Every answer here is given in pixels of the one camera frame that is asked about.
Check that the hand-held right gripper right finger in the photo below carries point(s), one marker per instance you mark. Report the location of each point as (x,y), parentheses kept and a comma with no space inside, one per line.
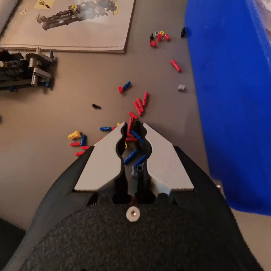
(167,167)

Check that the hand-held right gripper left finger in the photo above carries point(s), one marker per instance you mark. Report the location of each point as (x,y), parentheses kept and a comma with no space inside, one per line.
(101,167)

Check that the pile of red blue lego pins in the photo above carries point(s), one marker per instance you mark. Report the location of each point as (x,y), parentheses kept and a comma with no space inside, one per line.
(138,105)

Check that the lego car model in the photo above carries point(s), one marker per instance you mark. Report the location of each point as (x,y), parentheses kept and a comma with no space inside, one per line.
(36,63)

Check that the single black lego pin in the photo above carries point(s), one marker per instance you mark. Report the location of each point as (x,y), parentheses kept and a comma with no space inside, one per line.
(96,106)

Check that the small grey lego piece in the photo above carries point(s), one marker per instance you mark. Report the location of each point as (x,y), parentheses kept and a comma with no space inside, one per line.
(181,87)

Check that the long red lego pin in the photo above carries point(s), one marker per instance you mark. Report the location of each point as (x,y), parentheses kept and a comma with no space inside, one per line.
(175,65)

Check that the cluster of mixed lego bushes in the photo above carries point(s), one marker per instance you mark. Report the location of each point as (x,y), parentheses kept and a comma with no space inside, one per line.
(159,38)

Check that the lego instruction booklet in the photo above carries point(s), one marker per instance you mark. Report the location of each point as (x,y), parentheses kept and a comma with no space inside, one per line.
(95,36)

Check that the black lego connector pin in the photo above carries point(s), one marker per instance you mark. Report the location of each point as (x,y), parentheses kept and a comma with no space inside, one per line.
(183,32)

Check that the blue plastic bin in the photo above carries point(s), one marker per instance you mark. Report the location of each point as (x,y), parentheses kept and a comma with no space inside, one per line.
(232,105)

